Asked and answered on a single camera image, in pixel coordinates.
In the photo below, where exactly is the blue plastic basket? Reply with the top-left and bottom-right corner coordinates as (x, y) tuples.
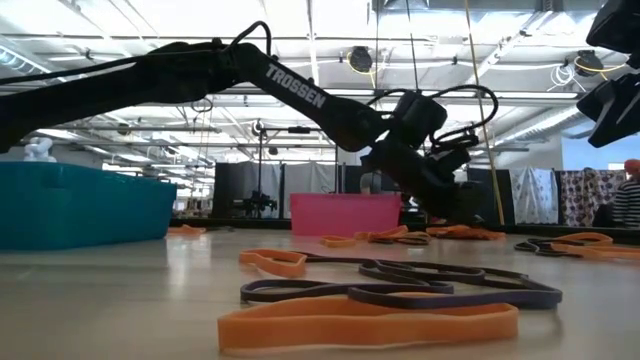
(0, 161), (179, 252)

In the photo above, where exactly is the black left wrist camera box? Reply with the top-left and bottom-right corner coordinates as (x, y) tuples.
(393, 89), (449, 149)

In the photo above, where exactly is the black hanging cable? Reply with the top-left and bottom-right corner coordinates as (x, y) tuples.
(405, 0), (420, 94)

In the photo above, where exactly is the floral patterned curtain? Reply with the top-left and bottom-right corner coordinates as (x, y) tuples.
(558, 169), (626, 229)

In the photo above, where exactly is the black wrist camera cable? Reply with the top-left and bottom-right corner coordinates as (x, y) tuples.
(367, 83), (500, 147)

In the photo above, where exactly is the black partition panel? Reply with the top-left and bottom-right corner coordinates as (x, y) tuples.
(213, 162), (247, 220)

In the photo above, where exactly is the black ceiling cable reel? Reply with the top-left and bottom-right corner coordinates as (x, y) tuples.
(573, 49), (605, 79)
(347, 46), (375, 75)

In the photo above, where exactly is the grey curtain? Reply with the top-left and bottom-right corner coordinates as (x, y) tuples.
(244, 160), (341, 220)

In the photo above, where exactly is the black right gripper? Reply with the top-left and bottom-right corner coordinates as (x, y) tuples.
(576, 72), (640, 149)

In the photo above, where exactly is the white patterned curtain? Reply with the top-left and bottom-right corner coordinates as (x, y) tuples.
(509, 167), (560, 226)

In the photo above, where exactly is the red plastic basket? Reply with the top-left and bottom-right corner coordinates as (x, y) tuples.
(289, 193), (403, 237)

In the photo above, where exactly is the white robot figure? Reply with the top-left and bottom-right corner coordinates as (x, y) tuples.
(23, 137), (58, 164)

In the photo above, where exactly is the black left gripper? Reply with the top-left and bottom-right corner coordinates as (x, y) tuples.
(360, 139), (494, 224)

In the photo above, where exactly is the yellow hanging cable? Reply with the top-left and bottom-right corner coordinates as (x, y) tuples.
(463, 0), (506, 226)

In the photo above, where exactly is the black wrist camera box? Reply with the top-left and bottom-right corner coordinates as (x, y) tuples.
(393, 89), (449, 149)
(585, 0), (640, 55)

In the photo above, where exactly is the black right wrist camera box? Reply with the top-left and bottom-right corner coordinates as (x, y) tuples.
(585, 0), (640, 55)

